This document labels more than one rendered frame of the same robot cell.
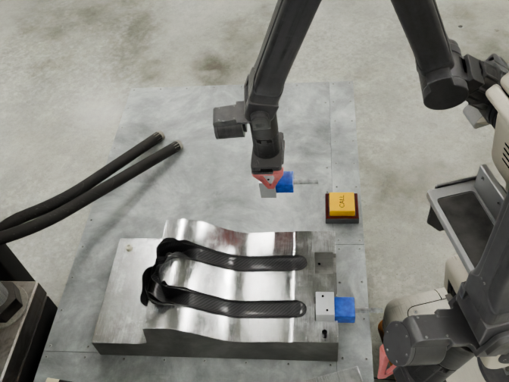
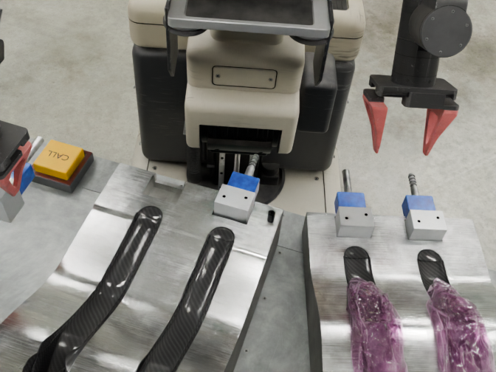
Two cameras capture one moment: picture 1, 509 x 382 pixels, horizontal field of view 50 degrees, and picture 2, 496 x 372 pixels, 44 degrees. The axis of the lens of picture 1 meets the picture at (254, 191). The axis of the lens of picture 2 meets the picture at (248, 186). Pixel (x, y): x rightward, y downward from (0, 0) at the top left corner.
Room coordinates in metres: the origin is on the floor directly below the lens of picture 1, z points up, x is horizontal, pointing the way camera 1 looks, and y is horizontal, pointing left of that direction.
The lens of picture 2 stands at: (0.46, 0.44, 1.58)
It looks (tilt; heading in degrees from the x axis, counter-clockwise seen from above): 50 degrees down; 273
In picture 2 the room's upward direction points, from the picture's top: 6 degrees clockwise
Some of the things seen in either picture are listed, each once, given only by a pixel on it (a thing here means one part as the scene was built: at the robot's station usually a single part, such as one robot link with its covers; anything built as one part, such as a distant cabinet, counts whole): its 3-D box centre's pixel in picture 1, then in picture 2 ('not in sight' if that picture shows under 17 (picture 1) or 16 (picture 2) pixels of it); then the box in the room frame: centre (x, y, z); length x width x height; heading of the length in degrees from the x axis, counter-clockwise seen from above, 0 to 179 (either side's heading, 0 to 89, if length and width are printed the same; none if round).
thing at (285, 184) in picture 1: (288, 182); (15, 170); (0.81, -0.08, 0.94); 0.13 x 0.05 x 0.05; 79
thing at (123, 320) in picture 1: (217, 286); (130, 338); (0.60, 0.11, 0.87); 0.50 x 0.26 x 0.14; 79
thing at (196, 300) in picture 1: (221, 279); (140, 311); (0.59, 0.09, 0.92); 0.35 x 0.16 x 0.09; 79
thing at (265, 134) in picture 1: (260, 122); not in sight; (0.81, -0.03, 1.12); 0.07 x 0.06 x 0.07; 83
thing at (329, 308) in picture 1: (349, 309); (243, 185); (0.49, -0.15, 0.89); 0.13 x 0.05 x 0.05; 80
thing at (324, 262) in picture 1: (325, 267); (165, 195); (0.61, -0.12, 0.87); 0.05 x 0.05 x 0.04; 79
